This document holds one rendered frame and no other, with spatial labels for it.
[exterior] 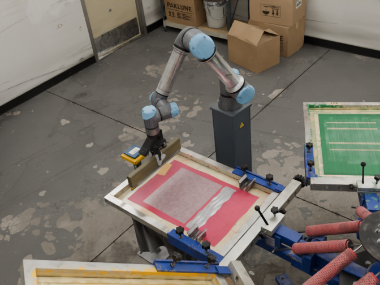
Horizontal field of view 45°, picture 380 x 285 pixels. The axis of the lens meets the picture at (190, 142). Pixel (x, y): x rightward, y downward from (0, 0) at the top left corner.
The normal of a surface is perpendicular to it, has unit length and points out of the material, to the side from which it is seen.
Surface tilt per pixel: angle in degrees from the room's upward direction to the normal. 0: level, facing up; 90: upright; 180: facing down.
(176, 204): 0
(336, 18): 90
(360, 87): 0
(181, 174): 0
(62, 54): 90
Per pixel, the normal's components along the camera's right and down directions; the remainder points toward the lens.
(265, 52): 0.60, 0.43
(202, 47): 0.35, 0.44
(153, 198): -0.11, -0.79
